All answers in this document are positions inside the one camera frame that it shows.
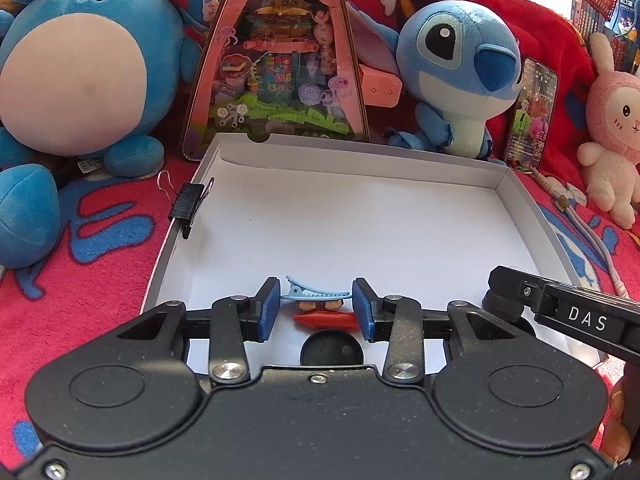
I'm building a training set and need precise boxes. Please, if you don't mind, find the light blue hair clip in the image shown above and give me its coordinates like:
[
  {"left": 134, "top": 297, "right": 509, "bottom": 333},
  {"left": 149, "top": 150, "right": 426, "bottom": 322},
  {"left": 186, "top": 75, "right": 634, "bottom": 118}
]
[{"left": 280, "top": 275, "right": 352, "bottom": 312}]

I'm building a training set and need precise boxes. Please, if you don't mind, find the black round lid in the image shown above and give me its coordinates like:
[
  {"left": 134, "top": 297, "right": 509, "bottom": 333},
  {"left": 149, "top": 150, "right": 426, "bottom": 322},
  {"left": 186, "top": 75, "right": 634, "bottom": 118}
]
[{"left": 299, "top": 330, "right": 363, "bottom": 366}]

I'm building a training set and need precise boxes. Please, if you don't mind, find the white cardboard box tray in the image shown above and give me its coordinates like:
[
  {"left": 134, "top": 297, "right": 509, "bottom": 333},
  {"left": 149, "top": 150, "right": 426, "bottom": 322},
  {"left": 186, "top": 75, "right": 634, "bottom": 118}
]
[{"left": 143, "top": 133, "right": 578, "bottom": 310}]

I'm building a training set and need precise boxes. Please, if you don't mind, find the black binder clip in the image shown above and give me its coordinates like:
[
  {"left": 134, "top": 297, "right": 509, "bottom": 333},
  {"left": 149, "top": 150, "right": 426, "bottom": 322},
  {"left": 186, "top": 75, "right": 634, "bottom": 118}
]
[{"left": 156, "top": 169, "right": 215, "bottom": 240}]

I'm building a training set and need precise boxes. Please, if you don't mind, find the red patterned blanket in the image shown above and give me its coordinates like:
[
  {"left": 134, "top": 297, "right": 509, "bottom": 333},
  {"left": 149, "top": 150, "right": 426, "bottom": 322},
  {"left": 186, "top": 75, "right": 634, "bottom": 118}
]
[{"left": 1, "top": 0, "right": 639, "bottom": 468}]

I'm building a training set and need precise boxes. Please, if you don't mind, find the pink bunny plush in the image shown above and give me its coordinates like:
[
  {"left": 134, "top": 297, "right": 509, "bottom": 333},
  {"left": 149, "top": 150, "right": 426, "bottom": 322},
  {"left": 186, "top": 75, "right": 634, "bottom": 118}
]
[{"left": 577, "top": 32, "right": 640, "bottom": 230}]

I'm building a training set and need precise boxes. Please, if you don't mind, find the smartphone with lit screen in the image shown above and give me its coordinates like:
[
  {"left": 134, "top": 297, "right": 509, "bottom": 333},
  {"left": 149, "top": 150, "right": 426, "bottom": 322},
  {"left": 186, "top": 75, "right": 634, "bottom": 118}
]
[{"left": 506, "top": 58, "right": 558, "bottom": 171}]

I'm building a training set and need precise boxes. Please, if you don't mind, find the blue Stitch plush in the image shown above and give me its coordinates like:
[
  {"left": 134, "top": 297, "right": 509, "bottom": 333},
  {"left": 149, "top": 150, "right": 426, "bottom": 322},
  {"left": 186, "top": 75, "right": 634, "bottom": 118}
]
[{"left": 346, "top": 0, "right": 522, "bottom": 160}]

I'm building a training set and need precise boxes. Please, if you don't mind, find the pink triangular toy box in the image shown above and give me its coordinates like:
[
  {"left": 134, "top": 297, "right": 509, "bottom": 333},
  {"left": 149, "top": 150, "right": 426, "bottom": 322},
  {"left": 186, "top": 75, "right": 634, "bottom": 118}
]
[{"left": 182, "top": 0, "right": 401, "bottom": 162}]

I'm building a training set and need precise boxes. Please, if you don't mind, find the blue round mouse plush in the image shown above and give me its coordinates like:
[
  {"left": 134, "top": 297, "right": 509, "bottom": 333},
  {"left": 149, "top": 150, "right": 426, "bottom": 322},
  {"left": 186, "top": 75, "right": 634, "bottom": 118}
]
[{"left": 1, "top": 0, "right": 220, "bottom": 269}]

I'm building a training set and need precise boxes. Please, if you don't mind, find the blue paper bag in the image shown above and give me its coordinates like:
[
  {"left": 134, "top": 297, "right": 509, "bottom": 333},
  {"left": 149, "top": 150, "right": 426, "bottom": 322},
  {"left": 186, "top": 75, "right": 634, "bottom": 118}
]
[{"left": 605, "top": 0, "right": 639, "bottom": 41}]

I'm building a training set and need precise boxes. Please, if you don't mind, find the grey lanyard strap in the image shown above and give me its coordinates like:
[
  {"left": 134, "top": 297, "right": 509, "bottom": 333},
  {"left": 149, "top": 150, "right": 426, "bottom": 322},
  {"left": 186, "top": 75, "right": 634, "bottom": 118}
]
[{"left": 529, "top": 167, "right": 630, "bottom": 300}]

